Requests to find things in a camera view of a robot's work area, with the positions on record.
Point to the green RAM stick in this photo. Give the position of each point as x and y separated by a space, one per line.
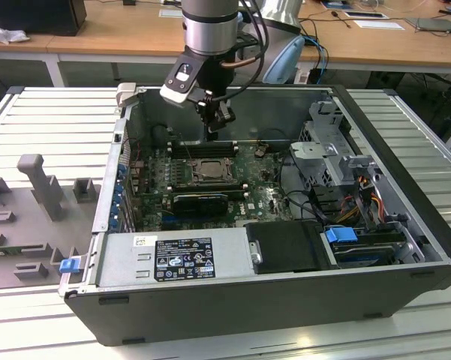
0 251

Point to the dark grey flat tablet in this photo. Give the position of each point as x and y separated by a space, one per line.
431 24

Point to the long wooden desk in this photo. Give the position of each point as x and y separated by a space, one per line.
135 30

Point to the white paper sheet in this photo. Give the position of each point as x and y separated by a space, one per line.
379 24

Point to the black graphics card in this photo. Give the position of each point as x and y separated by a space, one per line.
199 204

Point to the black RAM slot bank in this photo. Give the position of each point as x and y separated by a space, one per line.
227 150
206 187

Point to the hard disk in blue carrier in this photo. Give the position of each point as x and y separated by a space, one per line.
341 236

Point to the blue booklet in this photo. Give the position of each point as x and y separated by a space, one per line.
335 4

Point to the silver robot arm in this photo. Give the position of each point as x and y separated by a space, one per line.
210 30

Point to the small white labelled box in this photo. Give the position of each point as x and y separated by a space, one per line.
302 77

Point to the light grey case latch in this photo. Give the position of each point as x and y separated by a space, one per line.
127 92

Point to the pale blue teach pendant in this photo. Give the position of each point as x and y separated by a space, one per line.
285 63

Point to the dark coin cell holder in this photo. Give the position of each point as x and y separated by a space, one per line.
261 151

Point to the silver metal drive cage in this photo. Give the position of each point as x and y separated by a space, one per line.
311 157

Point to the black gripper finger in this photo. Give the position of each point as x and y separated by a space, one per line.
208 112
227 114

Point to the green motherboard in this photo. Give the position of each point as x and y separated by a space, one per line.
262 187

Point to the black plastic drive shroud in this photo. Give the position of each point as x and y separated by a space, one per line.
285 247

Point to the white wrist camera, black plate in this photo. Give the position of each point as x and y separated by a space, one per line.
176 93

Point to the black computer box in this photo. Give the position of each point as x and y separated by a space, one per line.
33 17

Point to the CPU socket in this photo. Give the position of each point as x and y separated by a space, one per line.
191 180

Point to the blue plastic case latch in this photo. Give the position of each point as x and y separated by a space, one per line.
68 266

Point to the crumpled white paper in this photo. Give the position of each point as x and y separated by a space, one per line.
7 35

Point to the dark grey open PC case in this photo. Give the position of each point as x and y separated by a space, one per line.
210 315

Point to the grey parts rack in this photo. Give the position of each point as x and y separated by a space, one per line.
22 225

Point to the grey power supply unit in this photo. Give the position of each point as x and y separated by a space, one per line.
124 262

